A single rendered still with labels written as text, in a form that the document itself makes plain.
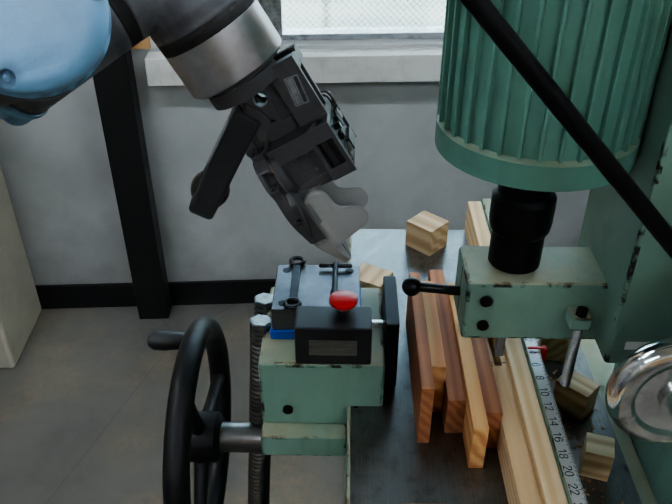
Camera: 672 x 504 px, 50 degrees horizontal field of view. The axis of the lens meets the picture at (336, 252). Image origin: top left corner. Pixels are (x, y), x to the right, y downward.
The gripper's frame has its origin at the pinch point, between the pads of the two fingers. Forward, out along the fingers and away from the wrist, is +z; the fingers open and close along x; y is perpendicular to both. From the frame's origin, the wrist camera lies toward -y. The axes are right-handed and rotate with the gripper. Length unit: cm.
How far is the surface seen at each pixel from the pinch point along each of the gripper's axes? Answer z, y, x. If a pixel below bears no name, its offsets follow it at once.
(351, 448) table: 16.6, -7.4, -9.4
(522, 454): 21.2, 8.7, -13.2
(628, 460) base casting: 41.7, 16.1, -1.7
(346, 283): 7.6, -3.1, 5.7
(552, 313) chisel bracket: 14.7, 16.3, -3.5
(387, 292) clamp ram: 10.3, 0.6, 4.8
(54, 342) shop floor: 49, -132, 109
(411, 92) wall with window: 40, -2, 134
